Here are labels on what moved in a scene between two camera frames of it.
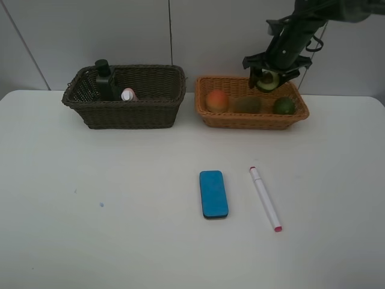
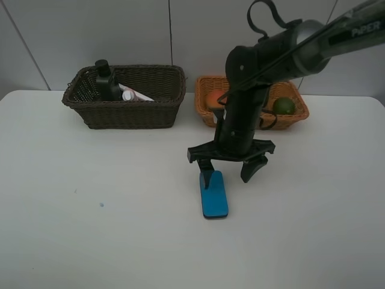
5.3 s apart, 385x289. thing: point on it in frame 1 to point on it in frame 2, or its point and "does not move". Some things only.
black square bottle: [109, 90] does not move
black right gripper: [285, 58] to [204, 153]
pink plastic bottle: [128, 94] does not move
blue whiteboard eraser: [214, 199] does not move
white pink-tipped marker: [278, 227] to [141, 96]
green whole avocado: [284, 105] does not move
